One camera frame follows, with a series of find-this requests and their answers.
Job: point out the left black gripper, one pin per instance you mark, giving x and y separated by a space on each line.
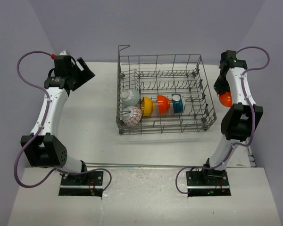
86 75

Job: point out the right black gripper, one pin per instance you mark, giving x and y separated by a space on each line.
220 88

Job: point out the orange plastic bowl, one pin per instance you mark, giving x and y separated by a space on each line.
225 99

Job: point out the pale green ceramic bowl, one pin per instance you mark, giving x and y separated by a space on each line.
130 97

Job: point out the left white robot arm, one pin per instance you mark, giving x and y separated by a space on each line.
42 147

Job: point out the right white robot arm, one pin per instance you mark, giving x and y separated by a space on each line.
241 120

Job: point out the teal white bowl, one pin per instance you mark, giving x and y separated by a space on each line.
178 103

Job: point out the orange white bowl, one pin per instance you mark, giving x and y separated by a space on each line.
163 104

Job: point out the red patterned white bowl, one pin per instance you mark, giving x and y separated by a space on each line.
131 115

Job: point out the yellow bowl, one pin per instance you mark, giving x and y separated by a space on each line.
147 106

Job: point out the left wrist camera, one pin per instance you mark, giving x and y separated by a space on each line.
64 53

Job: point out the grey wire dish rack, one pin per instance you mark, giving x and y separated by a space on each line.
165 75

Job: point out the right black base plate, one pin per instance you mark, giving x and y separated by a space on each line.
207 178

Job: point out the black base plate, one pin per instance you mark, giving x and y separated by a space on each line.
91 180
207 178

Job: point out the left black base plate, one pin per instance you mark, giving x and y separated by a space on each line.
91 180

